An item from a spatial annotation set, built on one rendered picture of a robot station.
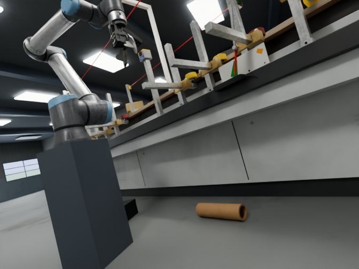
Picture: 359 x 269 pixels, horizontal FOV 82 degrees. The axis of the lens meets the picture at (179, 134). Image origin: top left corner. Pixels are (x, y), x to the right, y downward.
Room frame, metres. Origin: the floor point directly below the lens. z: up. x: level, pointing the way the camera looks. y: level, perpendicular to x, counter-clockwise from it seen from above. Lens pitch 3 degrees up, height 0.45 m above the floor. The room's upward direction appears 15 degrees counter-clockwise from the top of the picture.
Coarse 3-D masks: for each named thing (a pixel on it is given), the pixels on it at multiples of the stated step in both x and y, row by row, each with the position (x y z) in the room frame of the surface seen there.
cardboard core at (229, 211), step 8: (200, 208) 1.24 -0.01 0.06; (208, 208) 1.20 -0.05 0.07; (216, 208) 1.16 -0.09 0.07; (224, 208) 1.12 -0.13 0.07; (232, 208) 1.09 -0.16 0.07; (240, 208) 1.12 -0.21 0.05; (200, 216) 1.27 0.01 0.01; (208, 216) 1.21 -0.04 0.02; (216, 216) 1.16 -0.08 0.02; (224, 216) 1.12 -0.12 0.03; (232, 216) 1.08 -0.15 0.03; (240, 216) 1.11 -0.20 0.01
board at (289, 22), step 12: (324, 0) 0.87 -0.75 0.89; (336, 0) 0.86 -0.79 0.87; (312, 12) 0.91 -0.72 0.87; (288, 24) 0.98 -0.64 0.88; (264, 36) 1.06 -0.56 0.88; (276, 36) 1.08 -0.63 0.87; (252, 48) 1.15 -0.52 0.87; (228, 60) 1.24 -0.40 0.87; (168, 96) 1.71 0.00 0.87; (144, 108) 1.94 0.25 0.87
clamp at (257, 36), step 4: (252, 32) 0.94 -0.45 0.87; (256, 32) 0.93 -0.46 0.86; (260, 32) 0.94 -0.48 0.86; (252, 36) 0.95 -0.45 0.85; (256, 36) 0.93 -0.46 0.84; (260, 36) 0.93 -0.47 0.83; (252, 40) 0.95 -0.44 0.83; (256, 40) 0.94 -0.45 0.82; (260, 40) 0.94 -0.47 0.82; (236, 44) 1.01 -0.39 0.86; (240, 44) 0.99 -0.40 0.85; (244, 44) 0.98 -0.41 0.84; (248, 44) 0.97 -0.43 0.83; (252, 44) 0.96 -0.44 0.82; (256, 44) 0.98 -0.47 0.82; (240, 48) 1.00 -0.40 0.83; (244, 48) 0.98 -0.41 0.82; (240, 52) 1.02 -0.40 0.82
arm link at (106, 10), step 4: (104, 0) 1.01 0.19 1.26; (108, 0) 1.00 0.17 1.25; (112, 0) 1.00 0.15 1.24; (116, 0) 1.01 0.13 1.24; (120, 0) 1.03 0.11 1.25; (100, 4) 1.03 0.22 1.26; (104, 4) 1.02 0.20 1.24; (108, 4) 1.00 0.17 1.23; (112, 4) 1.00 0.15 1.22; (116, 4) 1.01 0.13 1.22; (120, 4) 1.02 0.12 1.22; (100, 8) 1.04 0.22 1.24; (104, 8) 1.03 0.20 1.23; (108, 8) 1.01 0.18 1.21; (112, 8) 1.00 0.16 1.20; (116, 8) 1.00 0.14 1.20; (120, 8) 1.02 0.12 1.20; (104, 12) 1.04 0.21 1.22; (108, 12) 1.01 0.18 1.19
